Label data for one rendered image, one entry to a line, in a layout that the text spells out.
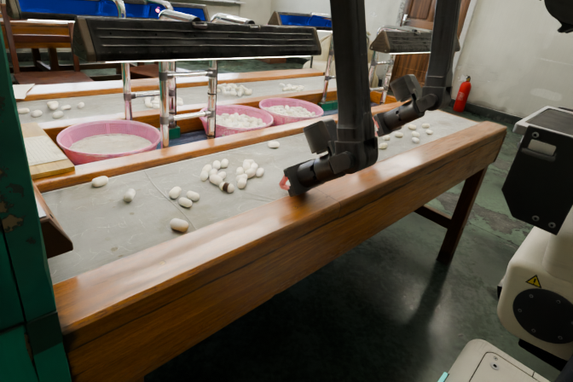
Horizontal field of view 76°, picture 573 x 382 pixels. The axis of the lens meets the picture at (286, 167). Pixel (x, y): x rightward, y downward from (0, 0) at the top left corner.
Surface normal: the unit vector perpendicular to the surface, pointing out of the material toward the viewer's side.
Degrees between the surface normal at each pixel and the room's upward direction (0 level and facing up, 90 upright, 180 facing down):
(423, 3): 90
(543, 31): 90
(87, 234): 0
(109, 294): 0
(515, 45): 90
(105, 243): 0
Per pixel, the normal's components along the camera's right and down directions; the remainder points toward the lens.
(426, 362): 0.12, -0.90
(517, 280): -0.70, 0.23
